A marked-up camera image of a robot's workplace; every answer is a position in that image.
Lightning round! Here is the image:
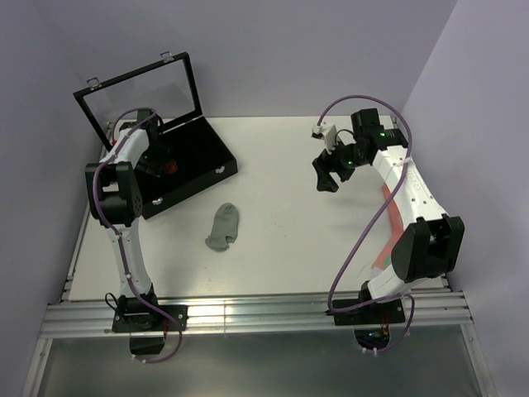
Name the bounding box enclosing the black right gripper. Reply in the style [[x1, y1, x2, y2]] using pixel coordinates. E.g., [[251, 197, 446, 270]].
[[312, 134, 369, 194]]

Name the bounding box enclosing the maroon sock with orange cuff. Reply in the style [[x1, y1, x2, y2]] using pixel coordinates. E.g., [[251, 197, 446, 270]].
[[164, 161, 178, 175]]

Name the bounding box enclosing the black display case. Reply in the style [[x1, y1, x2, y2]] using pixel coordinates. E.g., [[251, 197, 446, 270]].
[[74, 52, 238, 219]]

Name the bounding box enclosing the grey-green ankle sock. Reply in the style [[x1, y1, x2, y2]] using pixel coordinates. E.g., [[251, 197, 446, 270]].
[[205, 203, 240, 252]]

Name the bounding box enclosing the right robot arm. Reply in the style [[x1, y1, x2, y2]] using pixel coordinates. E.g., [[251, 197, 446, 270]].
[[312, 108, 465, 323]]

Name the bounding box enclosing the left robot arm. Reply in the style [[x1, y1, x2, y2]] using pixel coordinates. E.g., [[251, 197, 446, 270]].
[[85, 108, 176, 330]]

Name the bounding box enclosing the pink patterned sock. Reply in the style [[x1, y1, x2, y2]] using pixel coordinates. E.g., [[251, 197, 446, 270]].
[[371, 200, 404, 277]]

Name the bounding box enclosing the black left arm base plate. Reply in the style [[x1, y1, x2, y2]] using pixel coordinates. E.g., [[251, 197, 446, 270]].
[[112, 305, 188, 333]]

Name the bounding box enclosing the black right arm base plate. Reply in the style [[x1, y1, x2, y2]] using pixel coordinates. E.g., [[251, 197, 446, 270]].
[[326, 299, 406, 326]]

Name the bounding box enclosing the aluminium frame rail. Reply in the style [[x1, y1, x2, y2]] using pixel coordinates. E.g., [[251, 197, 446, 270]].
[[39, 289, 473, 339]]

